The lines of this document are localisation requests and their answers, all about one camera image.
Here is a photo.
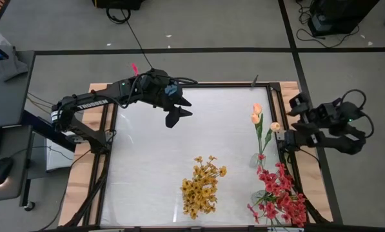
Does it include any grey office desk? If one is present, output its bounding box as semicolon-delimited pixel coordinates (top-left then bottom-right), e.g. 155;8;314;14
0;50;35;207

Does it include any black floor equipment case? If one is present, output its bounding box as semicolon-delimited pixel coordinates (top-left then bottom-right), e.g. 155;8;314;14
307;0;380;38

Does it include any white box under desk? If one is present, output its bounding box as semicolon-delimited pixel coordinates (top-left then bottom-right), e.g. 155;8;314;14
45;137;76;171

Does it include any clear square textured glass vase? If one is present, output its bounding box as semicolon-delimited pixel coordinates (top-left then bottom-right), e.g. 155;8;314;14
247;151;265;168

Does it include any peach artificial tulip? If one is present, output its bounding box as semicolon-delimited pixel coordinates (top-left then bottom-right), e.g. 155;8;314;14
250;113;263;155
252;102;264;155
259;121;281;157

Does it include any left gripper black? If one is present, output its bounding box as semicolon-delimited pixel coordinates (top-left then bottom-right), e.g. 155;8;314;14
139;68;193;129

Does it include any black diagonal bar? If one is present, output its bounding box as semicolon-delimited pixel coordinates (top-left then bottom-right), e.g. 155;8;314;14
20;109;79;153

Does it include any long black floor cable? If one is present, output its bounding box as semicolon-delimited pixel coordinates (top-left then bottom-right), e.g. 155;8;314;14
105;5;154;71

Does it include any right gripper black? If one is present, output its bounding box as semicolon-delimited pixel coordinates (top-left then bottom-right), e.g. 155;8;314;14
286;92;340;135

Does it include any black metal table frame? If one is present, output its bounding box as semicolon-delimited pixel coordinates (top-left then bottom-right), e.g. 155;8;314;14
63;81;335;232

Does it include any black computer mouse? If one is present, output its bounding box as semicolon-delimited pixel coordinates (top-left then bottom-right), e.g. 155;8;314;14
0;157;14;187

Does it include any black floor box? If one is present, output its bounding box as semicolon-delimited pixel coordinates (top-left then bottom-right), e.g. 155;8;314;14
92;0;147;10

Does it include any grey cloth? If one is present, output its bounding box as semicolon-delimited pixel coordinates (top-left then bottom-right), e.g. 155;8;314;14
0;44;29;82

